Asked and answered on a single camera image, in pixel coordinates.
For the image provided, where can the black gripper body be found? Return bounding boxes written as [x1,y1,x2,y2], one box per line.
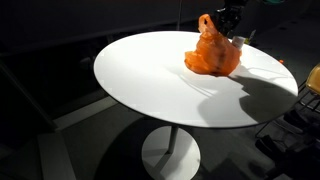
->
[215,0,249,26]

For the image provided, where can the white bottle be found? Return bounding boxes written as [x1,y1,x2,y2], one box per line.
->
[232,35,246,51]

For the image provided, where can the orange plastic bag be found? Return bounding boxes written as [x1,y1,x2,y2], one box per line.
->
[184,13,243,77]

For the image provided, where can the yellow-green background object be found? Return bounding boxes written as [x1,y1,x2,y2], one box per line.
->
[244,29,257,45]

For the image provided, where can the yellow chair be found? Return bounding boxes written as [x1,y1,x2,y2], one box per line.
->
[305,63,320,98]

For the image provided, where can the white table pole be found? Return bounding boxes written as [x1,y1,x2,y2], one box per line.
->
[166,124,180,155]

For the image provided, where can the white round table base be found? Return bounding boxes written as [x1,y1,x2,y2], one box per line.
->
[141,125,202,180]

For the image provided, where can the black wire rack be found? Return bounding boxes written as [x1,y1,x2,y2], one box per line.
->
[296,81,320,113]

